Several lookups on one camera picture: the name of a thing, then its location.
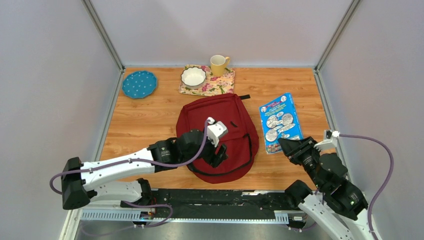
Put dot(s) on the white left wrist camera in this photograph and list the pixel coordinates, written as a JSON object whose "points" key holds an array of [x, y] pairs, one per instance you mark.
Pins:
{"points": [[215, 130]]}

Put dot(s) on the red backpack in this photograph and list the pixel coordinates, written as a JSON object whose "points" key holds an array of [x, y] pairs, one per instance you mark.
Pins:
{"points": [[241, 140]]}

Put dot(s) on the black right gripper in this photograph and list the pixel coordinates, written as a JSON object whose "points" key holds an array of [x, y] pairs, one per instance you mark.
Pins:
{"points": [[288, 145]]}

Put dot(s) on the floral serving tray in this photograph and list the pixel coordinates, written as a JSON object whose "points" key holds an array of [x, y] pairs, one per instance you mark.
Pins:
{"points": [[213, 85]]}

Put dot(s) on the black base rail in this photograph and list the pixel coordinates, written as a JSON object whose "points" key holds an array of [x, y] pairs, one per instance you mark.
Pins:
{"points": [[203, 205]]}

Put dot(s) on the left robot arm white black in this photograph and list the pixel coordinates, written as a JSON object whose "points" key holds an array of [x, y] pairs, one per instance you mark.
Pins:
{"points": [[86, 182]]}

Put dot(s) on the blue polka dot plate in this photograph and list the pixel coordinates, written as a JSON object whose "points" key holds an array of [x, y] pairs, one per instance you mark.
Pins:
{"points": [[139, 84]]}

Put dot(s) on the white scalloped bowl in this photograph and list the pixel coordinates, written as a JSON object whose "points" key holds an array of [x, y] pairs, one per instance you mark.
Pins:
{"points": [[193, 77]]}

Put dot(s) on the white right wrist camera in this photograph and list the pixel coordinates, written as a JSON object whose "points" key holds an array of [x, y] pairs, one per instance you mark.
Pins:
{"points": [[330, 140]]}

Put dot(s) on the yellow mug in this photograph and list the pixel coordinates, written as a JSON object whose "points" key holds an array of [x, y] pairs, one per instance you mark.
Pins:
{"points": [[218, 64]]}

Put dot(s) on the blue comic book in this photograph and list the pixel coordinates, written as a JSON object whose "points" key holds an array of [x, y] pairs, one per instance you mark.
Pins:
{"points": [[279, 120]]}

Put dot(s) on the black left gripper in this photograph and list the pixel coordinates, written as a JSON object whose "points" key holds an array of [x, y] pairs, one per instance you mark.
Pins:
{"points": [[215, 159]]}

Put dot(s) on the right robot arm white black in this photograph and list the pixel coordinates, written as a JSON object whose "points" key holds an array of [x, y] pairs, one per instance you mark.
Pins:
{"points": [[342, 211]]}

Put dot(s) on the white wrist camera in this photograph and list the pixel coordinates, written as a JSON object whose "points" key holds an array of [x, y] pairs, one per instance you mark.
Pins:
{"points": [[215, 130], [330, 140]]}

